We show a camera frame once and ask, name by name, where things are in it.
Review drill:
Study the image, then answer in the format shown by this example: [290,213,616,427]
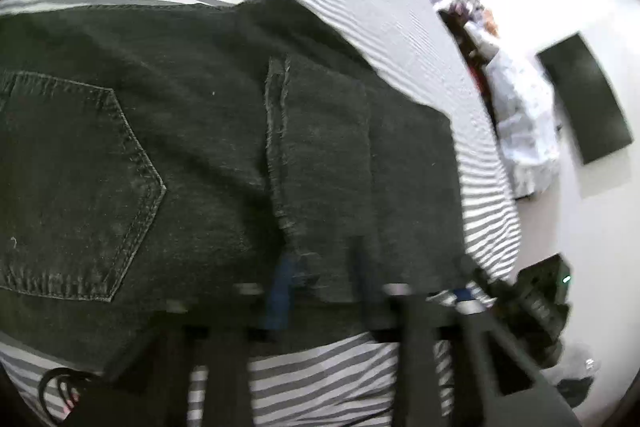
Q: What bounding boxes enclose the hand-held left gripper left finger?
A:
[112,257,306,427]

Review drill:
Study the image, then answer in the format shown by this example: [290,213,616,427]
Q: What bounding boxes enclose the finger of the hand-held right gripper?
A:
[440,284,497,317]

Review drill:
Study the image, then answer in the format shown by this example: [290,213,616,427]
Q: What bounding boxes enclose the black cable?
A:
[37,368,98,427]

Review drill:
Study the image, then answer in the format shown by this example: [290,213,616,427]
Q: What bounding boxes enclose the black denim pants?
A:
[0,0,473,373]

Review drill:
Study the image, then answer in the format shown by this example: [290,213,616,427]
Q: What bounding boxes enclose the black wall television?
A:
[536,33,634,166]

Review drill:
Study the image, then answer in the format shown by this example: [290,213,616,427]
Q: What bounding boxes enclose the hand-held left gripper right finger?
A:
[350,237,583,427]

